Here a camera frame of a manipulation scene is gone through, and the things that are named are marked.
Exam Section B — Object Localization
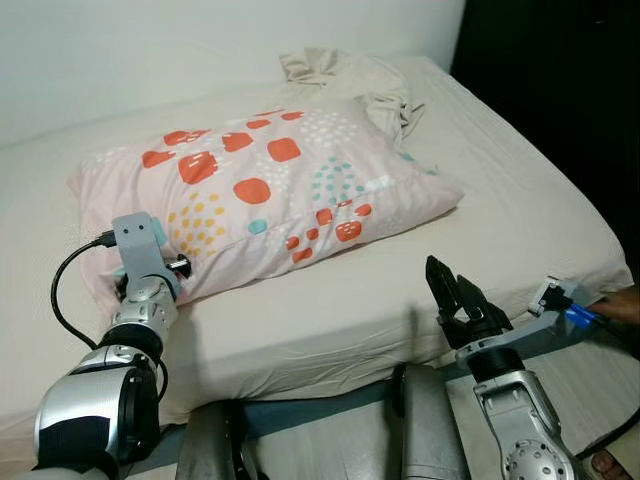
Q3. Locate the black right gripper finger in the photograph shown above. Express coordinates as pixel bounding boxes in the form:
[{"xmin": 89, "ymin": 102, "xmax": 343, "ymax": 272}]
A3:
[
  {"xmin": 425, "ymin": 254, "xmax": 463, "ymax": 323},
  {"xmin": 458, "ymin": 278, "xmax": 501, "ymax": 323}
]

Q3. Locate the pink patterned pillow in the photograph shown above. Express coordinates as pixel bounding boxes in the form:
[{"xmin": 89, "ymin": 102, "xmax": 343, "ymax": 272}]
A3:
[{"xmin": 68, "ymin": 95, "xmax": 464, "ymax": 313}]

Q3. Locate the white sheeted mattress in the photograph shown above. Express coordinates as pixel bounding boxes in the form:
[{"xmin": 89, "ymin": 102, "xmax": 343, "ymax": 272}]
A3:
[{"xmin": 0, "ymin": 55, "xmax": 633, "ymax": 446}]

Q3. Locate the grey right robot leg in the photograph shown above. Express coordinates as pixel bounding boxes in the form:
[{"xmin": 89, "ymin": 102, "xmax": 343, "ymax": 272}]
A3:
[{"xmin": 388, "ymin": 362, "xmax": 473, "ymax": 480}]

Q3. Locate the grey robot leg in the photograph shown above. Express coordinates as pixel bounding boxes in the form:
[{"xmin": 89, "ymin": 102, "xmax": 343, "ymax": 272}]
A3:
[
  {"xmin": 388, "ymin": 362, "xmax": 473, "ymax": 480},
  {"xmin": 175, "ymin": 400, "xmax": 263, "ymax": 480}
]

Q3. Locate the person bare foot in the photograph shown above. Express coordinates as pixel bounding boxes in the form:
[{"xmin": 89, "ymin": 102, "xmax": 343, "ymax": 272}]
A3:
[{"xmin": 588, "ymin": 287, "xmax": 640, "ymax": 326}]

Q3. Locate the blue grey bed base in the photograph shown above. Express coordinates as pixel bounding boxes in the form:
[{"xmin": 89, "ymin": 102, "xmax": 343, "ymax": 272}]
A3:
[{"xmin": 130, "ymin": 318, "xmax": 640, "ymax": 476}]

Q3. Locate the grey left robot leg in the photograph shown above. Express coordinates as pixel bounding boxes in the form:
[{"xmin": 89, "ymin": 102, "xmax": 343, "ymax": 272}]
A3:
[{"xmin": 175, "ymin": 400, "xmax": 263, "ymax": 480}]

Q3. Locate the black wardrobe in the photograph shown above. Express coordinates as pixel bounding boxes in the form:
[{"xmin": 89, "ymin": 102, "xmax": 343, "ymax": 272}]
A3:
[{"xmin": 450, "ymin": 0, "xmax": 640, "ymax": 281}]

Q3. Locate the crumpled beige cloth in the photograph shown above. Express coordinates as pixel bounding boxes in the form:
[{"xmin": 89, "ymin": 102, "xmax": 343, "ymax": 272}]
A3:
[{"xmin": 278, "ymin": 47, "xmax": 426, "ymax": 149}]

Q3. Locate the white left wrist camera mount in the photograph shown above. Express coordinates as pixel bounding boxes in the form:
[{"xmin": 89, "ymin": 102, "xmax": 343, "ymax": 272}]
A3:
[{"xmin": 110, "ymin": 212, "xmax": 168, "ymax": 279}]

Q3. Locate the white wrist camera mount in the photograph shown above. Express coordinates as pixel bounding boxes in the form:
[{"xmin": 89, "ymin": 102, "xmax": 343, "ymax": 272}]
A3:
[
  {"xmin": 500, "ymin": 277, "xmax": 603, "ymax": 346},
  {"xmin": 110, "ymin": 212, "xmax": 168, "ymax": 279}
]

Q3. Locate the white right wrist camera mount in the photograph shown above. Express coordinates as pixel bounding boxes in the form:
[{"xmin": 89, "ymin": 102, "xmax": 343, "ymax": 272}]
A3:
[{"xmin": 500, "ymin": 277, "xmax": 603, "ymax": 346}]

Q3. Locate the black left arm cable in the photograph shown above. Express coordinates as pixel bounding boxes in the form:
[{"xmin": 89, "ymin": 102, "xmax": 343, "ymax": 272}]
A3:
[{"xmin": 50, "ymin": 232, "xmax": 171, "ymax": 401}]

